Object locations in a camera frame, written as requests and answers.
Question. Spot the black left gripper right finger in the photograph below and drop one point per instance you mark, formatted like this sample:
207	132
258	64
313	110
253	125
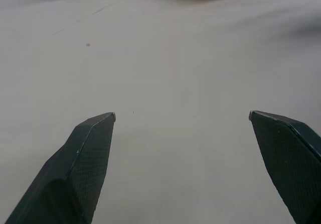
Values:
288	163

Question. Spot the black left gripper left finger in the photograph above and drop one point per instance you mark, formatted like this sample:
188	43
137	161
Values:
75	173

